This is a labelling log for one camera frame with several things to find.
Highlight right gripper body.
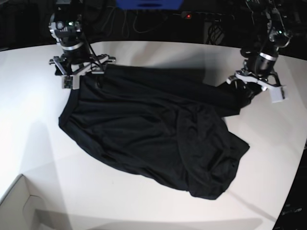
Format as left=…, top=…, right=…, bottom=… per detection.
left=48, top=54, right=116, bottom=77

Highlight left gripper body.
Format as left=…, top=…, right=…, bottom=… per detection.
left=226, top=66, right=282, bottom=92

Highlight black t-shirt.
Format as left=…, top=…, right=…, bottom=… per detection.
left=59, top=65, right=249, bottom=200

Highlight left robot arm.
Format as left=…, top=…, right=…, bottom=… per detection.
left=226, top=0, right=292, bottom=103

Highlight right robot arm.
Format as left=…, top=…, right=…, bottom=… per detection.
left=48, top=0, right=116, bottom=90

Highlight black power strip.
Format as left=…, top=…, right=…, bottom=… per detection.
left=179, top=11, right=235, bottom=21

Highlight blue box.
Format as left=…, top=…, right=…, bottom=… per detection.
left=116, top=0, right=183, bottom=10

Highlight white cardboard box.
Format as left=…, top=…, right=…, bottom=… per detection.
left=0, top=174, right=72, bottom=230

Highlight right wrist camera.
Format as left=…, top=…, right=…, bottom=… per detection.
left=61, top=75, right=80, bottom=90

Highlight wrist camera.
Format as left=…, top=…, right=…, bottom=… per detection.
left=61, top=75, right=80, bottom=90
left=270, top=86, right=288, bottom=103

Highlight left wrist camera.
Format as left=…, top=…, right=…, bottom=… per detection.
left=270, top=86, right=288, bottom=103

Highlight grey hanging cables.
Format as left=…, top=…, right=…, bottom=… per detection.
left=100, top=6, right=168, bottom=38

